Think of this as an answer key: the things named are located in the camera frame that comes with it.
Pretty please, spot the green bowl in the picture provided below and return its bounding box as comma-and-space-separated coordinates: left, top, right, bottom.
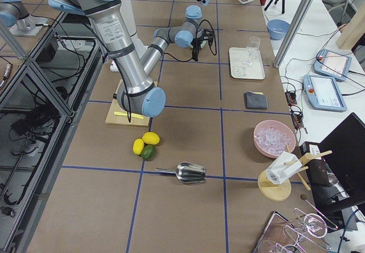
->
197, 35, 208, 49

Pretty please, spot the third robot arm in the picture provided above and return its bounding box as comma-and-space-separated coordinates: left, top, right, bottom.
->
1, 0, 48, 36

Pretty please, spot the blue bowl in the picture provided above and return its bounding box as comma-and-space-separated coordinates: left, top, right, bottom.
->
267, 19, 290, 40

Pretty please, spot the pink bowl with ice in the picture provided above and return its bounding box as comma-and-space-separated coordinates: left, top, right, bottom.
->
253, 120, 297, 158

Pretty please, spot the steel ice scoop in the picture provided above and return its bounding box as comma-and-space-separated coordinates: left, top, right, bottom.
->
155, 162, 206, 185

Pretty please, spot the white bear tray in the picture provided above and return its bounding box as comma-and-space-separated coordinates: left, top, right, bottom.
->
229, 47, 265, 80

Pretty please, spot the clear wine glass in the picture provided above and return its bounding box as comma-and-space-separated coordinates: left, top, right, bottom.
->
243, 36, 260, 67

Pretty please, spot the grey folded cloth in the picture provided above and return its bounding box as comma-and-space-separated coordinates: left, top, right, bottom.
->
244, 91, 268, 109

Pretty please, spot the yellow plastic knife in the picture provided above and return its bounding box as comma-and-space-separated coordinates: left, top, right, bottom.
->
113, 111, 144, 119

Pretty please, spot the yellow lemon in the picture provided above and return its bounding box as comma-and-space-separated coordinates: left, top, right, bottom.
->
132, 138, 145, 156
141, 132, 160, 145

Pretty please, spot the wooden cutting board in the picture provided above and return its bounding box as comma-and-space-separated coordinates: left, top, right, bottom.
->
105, 79, 158, 128

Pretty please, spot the teach pendant far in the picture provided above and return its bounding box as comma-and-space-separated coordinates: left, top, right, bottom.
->
314, 49, 351, 81

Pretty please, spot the teach pendant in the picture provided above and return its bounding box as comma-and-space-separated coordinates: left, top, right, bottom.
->
303, 75, 347, 112
314, 49, 351, 81

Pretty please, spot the teach pendant near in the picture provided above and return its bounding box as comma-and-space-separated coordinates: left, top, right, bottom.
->
303, 75, 347, 112

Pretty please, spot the wooden mug stand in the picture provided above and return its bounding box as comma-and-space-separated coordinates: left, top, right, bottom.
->
258, 150, 332, 202

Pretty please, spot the black braided cable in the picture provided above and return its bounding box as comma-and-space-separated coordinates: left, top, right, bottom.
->
164, 19, 218, 62

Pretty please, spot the aluminium frame post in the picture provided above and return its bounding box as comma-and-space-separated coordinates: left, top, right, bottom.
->
273, 0, 313, 68

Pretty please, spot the wire glass holder rack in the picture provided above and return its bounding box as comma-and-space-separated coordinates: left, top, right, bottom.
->
283, 194, 339, 252

